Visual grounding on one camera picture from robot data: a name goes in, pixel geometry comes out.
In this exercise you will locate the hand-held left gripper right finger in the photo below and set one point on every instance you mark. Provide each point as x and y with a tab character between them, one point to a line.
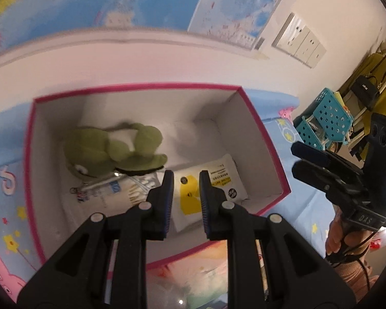
203	199

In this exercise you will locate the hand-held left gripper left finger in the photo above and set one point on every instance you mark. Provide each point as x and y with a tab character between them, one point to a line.
169	199

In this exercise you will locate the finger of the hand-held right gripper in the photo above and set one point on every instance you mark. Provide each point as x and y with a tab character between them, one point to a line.
312	154
312	175

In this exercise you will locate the white wipes packet yellow label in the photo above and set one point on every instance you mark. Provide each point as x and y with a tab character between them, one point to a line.
225	173

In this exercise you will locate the pink cardboard box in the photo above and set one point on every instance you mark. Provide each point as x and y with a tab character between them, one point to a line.
148	109

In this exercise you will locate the person's right forearm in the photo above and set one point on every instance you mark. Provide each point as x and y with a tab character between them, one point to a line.
353	276

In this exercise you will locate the person's right hand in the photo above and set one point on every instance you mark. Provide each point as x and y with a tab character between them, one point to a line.
334	238

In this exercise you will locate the teal perforated plastic basket rack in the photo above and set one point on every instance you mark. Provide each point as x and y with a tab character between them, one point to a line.
333	116

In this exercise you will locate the black handbag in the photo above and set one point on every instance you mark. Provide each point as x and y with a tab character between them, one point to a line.
363	91

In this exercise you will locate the green frog plush toy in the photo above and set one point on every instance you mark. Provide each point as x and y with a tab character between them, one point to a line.
93	148

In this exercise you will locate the white wall socket plate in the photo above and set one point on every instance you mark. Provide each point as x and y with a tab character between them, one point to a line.
288	35
318	56
305	50

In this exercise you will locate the colourful wall map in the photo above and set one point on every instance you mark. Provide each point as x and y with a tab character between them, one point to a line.
83	0

